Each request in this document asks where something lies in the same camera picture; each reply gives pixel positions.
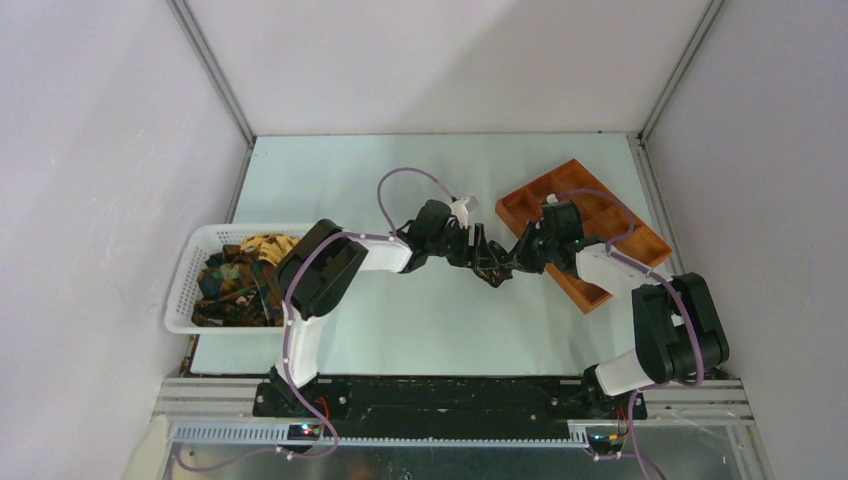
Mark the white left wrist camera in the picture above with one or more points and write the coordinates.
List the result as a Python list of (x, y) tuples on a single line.
[(461, 208)]

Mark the aluminium frame rail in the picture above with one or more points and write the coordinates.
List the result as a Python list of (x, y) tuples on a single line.
[(221, 410)]

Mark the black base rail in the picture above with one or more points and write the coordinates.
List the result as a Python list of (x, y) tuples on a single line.
[(533, 408)]

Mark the green gold patterned tie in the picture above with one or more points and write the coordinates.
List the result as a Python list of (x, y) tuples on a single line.
[(238, 285)]

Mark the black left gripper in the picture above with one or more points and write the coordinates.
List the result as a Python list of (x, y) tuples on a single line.
[(469, 255)]

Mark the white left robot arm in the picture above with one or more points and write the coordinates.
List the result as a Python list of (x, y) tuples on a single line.
[(315, 276)]

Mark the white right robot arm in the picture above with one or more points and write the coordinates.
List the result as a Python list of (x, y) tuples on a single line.
[(678, 334)]

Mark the white plastic basket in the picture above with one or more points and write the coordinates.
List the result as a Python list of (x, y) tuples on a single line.
[(200, 245)]

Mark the wooden compartment tray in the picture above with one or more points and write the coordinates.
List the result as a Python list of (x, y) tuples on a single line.
[(600, 217)]

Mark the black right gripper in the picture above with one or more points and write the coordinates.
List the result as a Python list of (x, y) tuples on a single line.
[(522, 251)]

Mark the black gold floral tie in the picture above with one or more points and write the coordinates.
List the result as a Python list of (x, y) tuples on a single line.
[(492, 263)]

